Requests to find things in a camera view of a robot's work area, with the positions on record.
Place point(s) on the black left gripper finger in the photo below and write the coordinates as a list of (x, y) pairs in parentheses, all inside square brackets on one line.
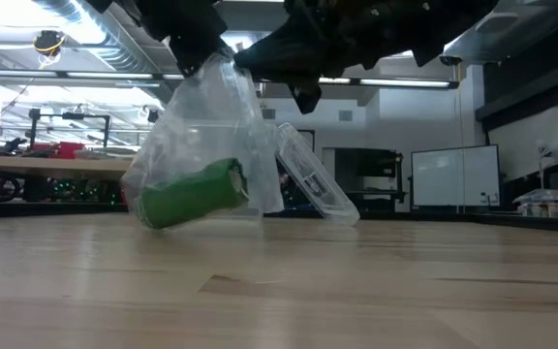
[(201, 55)]

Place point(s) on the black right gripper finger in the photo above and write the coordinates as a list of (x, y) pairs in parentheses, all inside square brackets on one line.
[(284, 55), (307, 94)]

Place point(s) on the clear plastic zip bag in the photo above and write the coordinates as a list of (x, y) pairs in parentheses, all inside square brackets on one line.
[(211, 126)]

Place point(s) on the clear plastic container lid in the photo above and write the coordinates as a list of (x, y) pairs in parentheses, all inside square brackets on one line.
[(315, 181)]

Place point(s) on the clear plastic storage container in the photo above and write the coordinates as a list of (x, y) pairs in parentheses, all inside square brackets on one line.
[(258, 217)]

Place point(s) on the long ceiling light bar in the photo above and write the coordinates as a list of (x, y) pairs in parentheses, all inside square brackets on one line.
[(405, 83)]

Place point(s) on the small black hanging spotlight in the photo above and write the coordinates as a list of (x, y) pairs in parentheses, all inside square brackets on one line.
[(153, 116)]

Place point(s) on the black background cabinet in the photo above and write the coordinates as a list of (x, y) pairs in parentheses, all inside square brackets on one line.
[(371, 162)]

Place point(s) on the white whiteboard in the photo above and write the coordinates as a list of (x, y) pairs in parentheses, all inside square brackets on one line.
[(453, 174)]

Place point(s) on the red background crate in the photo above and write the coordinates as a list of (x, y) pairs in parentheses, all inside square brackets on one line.
[(66, 150)]

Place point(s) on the wooden background table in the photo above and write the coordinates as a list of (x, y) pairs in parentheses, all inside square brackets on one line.
[(41, 167)]

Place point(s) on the pile of packaged goods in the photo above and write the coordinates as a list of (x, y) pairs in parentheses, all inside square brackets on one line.
[(545, 208)]

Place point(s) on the grey wall vent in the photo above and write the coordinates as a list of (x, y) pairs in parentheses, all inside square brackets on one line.
[(346, 116), (268, 114)]

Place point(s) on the black dome ceiling camera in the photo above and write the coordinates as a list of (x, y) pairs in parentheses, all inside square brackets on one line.
[(450, 60)]

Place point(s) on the black frame stand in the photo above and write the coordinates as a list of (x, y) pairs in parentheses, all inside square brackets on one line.
[(90, 116)]

